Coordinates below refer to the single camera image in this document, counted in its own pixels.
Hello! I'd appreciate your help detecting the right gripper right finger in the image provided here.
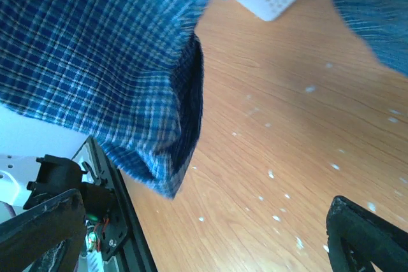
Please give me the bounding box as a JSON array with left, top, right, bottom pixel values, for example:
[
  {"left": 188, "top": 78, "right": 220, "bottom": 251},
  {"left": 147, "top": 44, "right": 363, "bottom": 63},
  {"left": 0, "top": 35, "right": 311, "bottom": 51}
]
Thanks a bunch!
[{"left": 326, "top": 196, "right": 407, "bottom": 272}]

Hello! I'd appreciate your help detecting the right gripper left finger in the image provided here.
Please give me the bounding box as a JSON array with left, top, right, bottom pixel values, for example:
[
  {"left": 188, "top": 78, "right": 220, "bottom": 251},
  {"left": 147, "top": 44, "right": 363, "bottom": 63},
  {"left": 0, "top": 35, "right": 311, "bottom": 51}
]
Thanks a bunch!
[{"left": 1, "top": 189, "right": 87, "bottom": 271}]

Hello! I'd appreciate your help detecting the blue plaid shirt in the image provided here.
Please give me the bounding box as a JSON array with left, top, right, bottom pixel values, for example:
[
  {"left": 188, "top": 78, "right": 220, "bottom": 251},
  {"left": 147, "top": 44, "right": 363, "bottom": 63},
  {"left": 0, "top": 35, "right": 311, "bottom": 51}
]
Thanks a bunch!
[{"left": 0, "top": 0, "right": 408, "bottom": 200}]

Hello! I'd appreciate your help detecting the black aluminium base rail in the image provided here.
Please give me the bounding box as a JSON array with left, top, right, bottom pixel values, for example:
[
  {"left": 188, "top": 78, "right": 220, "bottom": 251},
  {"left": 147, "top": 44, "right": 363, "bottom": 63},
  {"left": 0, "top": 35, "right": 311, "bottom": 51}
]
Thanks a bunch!
[{"left": 73, "top": 138, "right": 157, "bottom": 271}]

